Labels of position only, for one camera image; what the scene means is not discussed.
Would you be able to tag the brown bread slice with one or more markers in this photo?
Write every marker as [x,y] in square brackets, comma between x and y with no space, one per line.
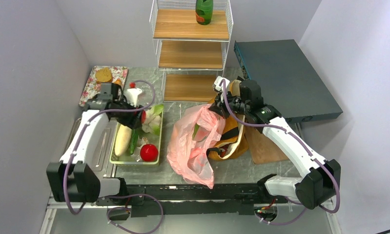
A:
[103,75]

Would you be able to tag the brown paper grocery bag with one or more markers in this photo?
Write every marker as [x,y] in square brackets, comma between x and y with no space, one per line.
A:
[232,143]

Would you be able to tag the grey metal equipment box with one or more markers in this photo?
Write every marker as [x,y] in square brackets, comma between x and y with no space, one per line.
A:
[287,79]

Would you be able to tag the green plastic basket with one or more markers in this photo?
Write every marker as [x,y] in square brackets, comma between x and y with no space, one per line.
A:
[135,159]

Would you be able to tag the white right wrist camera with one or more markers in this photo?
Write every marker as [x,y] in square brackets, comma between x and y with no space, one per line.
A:
[220,84]

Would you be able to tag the green glass bottle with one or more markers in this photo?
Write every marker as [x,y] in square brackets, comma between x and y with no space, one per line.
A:
[204,11]

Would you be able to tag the white wire wooden shelf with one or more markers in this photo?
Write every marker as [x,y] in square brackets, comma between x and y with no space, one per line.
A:
[189,55]

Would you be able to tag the croissant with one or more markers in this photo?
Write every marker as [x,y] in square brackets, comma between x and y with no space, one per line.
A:
[118,82]

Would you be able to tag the wooden board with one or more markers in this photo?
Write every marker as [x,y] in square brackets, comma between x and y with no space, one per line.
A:
[262,149]

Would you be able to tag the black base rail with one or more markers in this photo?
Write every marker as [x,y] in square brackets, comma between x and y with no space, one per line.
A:
[240,198]

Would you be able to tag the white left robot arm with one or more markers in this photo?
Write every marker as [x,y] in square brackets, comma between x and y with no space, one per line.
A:
[71,178]

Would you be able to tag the white daikon radish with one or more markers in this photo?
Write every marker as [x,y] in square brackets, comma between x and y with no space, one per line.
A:
[123,138]

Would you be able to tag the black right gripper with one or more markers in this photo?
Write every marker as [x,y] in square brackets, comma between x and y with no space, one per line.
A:
[221,103]

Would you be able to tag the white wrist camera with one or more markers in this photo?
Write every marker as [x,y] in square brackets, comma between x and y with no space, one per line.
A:
[133,94]
[220,84]

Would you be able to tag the green cucumber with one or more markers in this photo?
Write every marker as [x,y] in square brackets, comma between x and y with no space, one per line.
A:
[133,141]

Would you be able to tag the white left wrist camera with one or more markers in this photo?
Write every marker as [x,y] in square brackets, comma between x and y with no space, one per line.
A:
[133,94]

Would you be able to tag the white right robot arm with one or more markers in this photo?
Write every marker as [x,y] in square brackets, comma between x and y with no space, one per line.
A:
[318,184]

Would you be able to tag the floral tray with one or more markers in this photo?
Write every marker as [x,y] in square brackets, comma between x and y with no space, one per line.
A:
[92,87]

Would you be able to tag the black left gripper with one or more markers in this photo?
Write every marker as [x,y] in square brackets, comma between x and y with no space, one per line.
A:
[132,115]

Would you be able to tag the metal baking tray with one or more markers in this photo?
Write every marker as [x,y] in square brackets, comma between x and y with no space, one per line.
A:
[100,161]

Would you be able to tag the pink plastic bag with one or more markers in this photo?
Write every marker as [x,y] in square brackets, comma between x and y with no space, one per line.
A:
[197,130]

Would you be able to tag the red tomato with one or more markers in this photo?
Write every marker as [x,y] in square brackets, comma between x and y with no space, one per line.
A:
[149,153]

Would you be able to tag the green cabbage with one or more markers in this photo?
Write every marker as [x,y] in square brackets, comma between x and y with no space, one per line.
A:
[153,121]

